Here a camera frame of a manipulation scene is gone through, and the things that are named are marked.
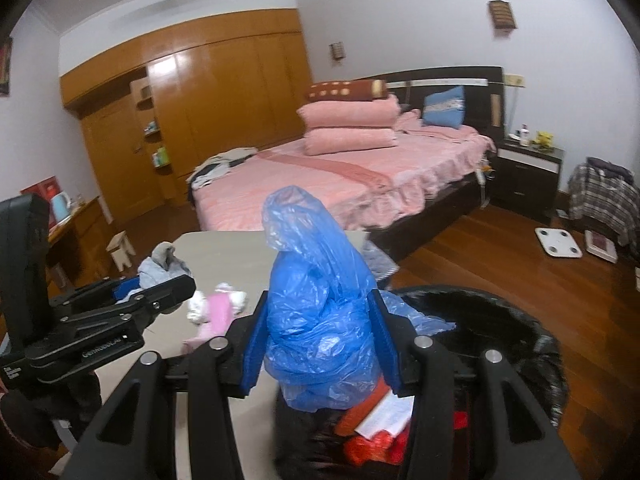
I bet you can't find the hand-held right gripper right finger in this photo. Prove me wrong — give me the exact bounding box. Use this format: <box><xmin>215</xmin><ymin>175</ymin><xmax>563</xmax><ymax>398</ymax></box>
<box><xmin>366</xmin><ymin>290</ymin><xmax>583</xmax><ymax>480</ymax></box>

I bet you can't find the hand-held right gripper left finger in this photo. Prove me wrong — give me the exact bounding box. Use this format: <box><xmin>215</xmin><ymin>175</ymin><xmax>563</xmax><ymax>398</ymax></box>
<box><xmin>75</xmin><ymin>290</ymin><xmax>273</xmax><ymax>480</ymax></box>

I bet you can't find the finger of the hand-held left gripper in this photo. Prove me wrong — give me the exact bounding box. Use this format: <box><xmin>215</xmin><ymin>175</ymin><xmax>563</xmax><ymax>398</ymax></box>
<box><xmin>65</xmin><ymin>275</ymin><xmax>197</xmax><ymax>329</ymax></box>
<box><xmin>50</xmin><ymin>279</ymin><xmax>146</xmax><ymax>314</ymax></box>

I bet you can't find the grey cloth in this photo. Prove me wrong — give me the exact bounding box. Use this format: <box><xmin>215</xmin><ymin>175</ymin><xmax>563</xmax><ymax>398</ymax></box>
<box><xmin>137</xmin><ymin>242</ymin><xmax>193</xmax><ymax>293</ymax></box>

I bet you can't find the blue plastic bag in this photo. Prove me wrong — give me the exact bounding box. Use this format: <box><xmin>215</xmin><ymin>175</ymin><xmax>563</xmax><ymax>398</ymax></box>
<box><xmin>261</xmin><ymin>186</ymin><xmax>456</xmax><ymax>413</ymax></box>

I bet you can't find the black lined trash bin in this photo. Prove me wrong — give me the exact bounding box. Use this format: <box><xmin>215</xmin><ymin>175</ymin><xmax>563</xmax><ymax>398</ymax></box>
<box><xmin>272</xmin><ymin>285</ymin><xmax>571</xmax><ymax>480</ymax></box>

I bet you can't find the small wooden stool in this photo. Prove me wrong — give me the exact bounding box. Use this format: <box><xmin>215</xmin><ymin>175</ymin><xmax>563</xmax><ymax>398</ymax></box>
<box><xmin>106</xmin><ymin>231</ymin><xmax>137</xmax><ymax>271</ymax></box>

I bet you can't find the pink and white cloth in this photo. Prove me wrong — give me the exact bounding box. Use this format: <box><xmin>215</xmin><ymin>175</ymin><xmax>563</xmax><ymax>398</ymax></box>
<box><xmin>182</xmin><ymin>282</ymin><xmax>248</xmax><ymax>348</ymax></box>

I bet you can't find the wooden sideboard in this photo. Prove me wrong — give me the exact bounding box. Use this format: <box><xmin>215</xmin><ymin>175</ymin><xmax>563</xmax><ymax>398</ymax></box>
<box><xmin>45</xmin><ymin>196</ymin><xmax>113</xmax><ymax>291</ymax></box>

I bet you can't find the white paper sheet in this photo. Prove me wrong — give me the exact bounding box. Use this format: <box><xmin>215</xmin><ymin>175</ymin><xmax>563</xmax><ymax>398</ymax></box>
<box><xmin>357</xmin><ymin>390</ymin><xmax>416</xmax><ymax>438</ymax></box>

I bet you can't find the light blue electric kettle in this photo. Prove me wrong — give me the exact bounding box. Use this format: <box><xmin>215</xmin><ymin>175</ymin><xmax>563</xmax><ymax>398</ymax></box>
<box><xmin>50</xmin><ymin>194</ymin><xmax>73</xmax><ymax>223</ymax></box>

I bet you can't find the grey quilted mat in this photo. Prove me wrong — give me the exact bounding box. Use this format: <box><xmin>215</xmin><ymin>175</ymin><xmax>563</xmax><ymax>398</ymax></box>
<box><xmin>362</xmin><ymin>240</ymin><xmax>401</xmax><ymax>291</ymax></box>

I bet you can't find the wooden door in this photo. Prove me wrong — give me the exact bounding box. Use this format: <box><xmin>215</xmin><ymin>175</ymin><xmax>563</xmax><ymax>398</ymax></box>
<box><xmin>80</xmin><ymin>95</ymin><xmax>166</xmax><ymax>223</ymax></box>

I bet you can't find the pile of clothes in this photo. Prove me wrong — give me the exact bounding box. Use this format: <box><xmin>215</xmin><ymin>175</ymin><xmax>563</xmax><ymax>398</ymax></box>
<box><xmin>186</xmin><ymin>147</ymin><xmax>258</xmax><ymax>206</ymax></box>

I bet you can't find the bed with pink cover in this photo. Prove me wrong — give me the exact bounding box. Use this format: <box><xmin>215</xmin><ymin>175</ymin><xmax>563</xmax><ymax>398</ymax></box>
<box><xmin>187</xmin><ymin>125</ymin><xmax>498</xmax><ymax>256</ymax></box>

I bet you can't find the white power strip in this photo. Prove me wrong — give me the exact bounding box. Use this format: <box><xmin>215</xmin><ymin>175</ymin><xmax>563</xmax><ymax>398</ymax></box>
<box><xmin>477</xmin><ymin>160</ymin><xmax>493</xmax><ymax>208</ymax></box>

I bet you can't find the white bathroom scale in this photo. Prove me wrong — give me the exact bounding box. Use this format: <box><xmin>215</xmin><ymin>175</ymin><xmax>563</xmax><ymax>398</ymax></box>
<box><xmin>534</xmin><ymin>227</ymin><xmax>584</xmax><ymax>259</ymax></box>

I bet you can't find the wooden wardrobe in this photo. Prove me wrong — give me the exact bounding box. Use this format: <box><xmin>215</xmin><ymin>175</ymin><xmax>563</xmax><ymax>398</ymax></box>
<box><xmin>59</xmin><ymin>7</ymin><xmax>313</xmax><ymax>221</ymax></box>

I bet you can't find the pink folded blanket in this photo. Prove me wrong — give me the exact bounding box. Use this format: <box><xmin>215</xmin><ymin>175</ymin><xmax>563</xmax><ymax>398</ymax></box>
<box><xmin>297</xmin><ymin>95</ymin><xmax>401</xmax><ymax>128</ymax></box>
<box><xmin>302</xmin><ymin>127</ymin><xmax>398</xmax><ymax>157</ymax></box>

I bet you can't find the dark nightstand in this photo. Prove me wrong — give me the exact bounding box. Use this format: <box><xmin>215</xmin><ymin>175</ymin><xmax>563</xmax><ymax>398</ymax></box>
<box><xmin>492</xmin><ymin>137</ymin><xmax>565</xmax><ymax>223</ymax></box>

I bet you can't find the scale with dark red centre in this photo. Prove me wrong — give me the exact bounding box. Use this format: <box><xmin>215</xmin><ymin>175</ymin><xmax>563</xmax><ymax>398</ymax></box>
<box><xmin>585</xmin><ymin>230</ymin><xmax>619</xmax><ymax>263</ymax></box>

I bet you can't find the blue pillow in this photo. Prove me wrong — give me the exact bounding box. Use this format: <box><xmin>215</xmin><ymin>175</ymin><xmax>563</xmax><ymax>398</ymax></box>
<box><xmin>421</xmin><ymin>86</ymin><xmax>466</xmax><ymax>128</ymax></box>

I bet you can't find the plaid shirt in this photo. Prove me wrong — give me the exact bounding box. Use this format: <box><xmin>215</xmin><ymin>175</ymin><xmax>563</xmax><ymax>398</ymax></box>
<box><xmin>567</xmin><ymin>162</ymin><xmax>637</xmax><ymax>246</ymax></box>

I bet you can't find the dark headboard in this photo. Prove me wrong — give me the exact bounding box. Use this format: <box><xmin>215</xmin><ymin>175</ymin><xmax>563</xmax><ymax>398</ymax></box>
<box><xmin>382</xmin><ymin>66</ymin><xmax>505</xmax><ymax>133</ymax></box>

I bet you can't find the grey hoodie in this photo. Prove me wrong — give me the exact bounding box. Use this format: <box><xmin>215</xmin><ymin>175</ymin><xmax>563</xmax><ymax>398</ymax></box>
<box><xmin>585</xmin><ymin>157</ymin><xmax>633</xmax><ymax>183</ymax></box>

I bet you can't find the framed wall picture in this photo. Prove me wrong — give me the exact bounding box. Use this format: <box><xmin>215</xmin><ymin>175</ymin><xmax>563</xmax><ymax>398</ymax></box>
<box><xmin>0</xmin><ymin>37</ymin><xmax>13</xmax><ymax>96</ymax></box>

